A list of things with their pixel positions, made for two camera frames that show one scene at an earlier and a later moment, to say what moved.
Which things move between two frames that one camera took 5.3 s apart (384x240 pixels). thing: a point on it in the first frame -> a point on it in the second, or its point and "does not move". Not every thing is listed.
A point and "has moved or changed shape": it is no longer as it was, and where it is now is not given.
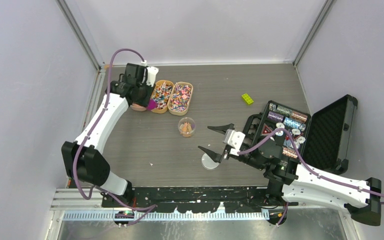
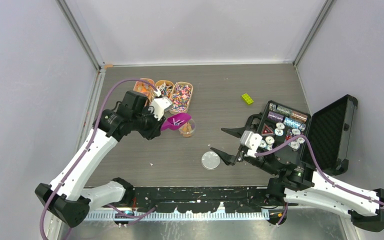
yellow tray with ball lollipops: x=161 y=94 does not move
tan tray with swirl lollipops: x=180 y=98 does not move
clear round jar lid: x=207 y=163 does not move
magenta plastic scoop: x=152 y=105 has moved or changed shape
